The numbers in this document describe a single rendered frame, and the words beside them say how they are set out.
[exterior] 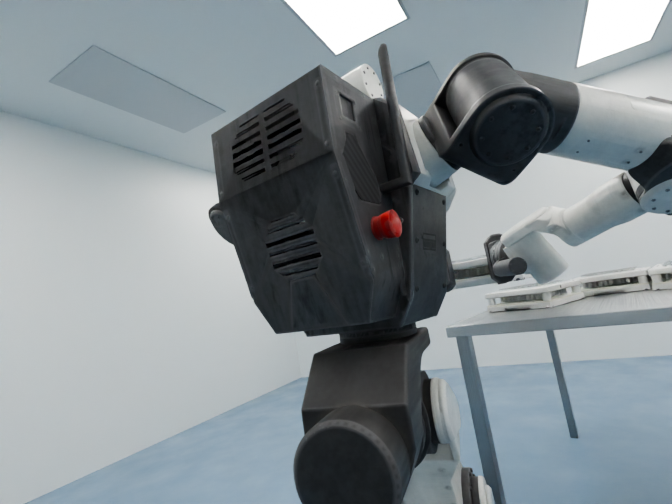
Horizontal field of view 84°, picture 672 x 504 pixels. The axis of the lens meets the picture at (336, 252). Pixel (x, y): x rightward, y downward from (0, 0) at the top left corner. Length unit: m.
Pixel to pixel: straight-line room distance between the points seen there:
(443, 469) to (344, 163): 0.51
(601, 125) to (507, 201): 4.23
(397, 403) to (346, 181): 0.24
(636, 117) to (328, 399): 0.50
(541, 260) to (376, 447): 0.53
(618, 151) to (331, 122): 0.37
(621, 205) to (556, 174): 4.11
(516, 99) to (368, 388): 0.35
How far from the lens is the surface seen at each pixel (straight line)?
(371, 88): 0.66
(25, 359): 3.65
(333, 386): 0.47
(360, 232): 0.40
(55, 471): 3.82
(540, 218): 0.77
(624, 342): 4.83
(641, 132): 0.60
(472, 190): 4.86
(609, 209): 0.73
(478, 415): 1.34
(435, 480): 0.74
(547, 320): 1.20
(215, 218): 0.71
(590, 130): 0.57
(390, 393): 0.44
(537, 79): 0.55
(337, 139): 0.42
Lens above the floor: 1.01
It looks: 8 degrees up
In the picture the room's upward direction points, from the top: 9 degrees counter-clockwise
